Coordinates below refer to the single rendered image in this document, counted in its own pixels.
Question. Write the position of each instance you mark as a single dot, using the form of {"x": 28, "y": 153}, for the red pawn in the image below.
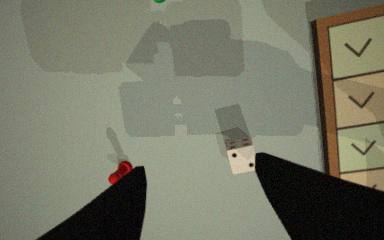
{"x": 124, "y": 168}

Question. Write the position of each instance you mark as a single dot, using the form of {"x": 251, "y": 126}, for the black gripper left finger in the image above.
{"x": 115, "y": 214}

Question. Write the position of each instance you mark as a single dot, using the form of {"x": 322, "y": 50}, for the white die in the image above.
{"x": 241, "y": 155}

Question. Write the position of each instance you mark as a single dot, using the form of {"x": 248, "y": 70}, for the brown wooden board frame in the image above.
{"x": 319, "y": 29}

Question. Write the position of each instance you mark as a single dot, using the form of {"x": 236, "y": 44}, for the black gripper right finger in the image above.
{"x": 316, "y": 206}

